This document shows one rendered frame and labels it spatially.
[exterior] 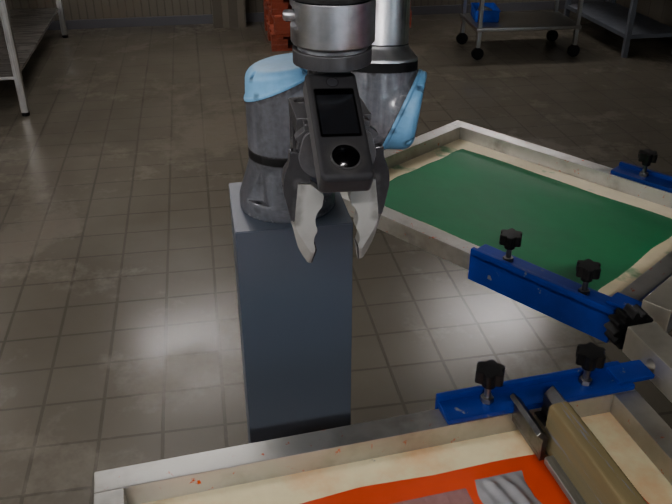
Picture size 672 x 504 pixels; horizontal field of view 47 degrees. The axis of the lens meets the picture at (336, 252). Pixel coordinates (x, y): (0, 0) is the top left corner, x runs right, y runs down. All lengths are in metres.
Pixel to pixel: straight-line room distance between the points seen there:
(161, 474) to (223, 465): 0.08
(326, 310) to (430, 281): 2.07
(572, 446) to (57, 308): 2.56
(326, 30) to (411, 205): 1.14
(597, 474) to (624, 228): 0.87
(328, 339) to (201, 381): 1.53
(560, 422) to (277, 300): 0.47
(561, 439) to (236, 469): 0.43
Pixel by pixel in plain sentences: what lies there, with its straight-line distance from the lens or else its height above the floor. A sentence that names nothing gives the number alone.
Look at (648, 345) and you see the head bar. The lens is 1.26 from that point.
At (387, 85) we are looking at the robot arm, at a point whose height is 1.41.
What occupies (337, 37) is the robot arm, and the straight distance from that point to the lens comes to 0.67.
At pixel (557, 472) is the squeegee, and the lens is 1.08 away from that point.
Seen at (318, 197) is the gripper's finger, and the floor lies 1.43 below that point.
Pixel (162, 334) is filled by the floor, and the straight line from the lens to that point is 3.03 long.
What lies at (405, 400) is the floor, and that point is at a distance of 2.67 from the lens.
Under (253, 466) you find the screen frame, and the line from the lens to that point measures 1.07.
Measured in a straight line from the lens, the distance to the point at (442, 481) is 1.10.
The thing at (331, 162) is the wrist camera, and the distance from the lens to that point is 0.64.
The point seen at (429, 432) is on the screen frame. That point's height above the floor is 0.98.
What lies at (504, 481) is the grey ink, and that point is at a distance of 1.10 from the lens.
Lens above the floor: 1.75
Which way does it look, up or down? 30 degrees down
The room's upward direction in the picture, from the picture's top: straight up
